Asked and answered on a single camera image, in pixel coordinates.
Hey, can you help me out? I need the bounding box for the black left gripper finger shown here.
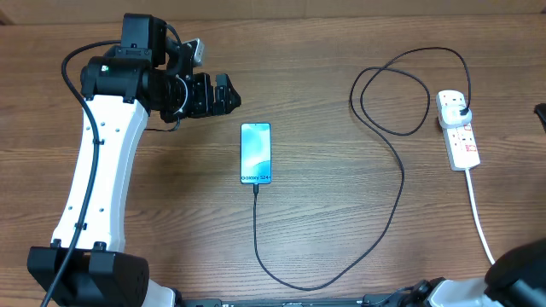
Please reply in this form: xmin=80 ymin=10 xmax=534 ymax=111
xmin=194 ymin=72 xmax=214 ymax=118
xmin=213 ymin=74 xmax=241 ymax=115

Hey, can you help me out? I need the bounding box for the Galaxy S24+ smartphone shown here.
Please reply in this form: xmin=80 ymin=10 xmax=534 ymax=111
xmin=240 ymin=123 xmax=272 ymax=184

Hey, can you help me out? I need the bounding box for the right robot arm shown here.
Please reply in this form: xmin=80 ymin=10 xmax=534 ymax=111
xmin=398 ymin=100 xmax=545 ymax=306

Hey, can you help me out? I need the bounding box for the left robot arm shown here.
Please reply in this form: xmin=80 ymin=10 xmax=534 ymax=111
xmin=27 ymin=14 xmax=241 ymax=306

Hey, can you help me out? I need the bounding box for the white charger plug adapter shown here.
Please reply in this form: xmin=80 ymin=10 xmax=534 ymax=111
xmin=439 ymin=106 xmax=473 ymax=129

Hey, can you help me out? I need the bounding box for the white power strip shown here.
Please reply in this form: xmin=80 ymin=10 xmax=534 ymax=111
xmin=436 ymin=90 xmax=480 ymax=171

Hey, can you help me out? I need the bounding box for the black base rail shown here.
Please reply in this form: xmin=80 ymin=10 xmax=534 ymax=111
xmin=183 ymin=293 xmax=406 ymax=307

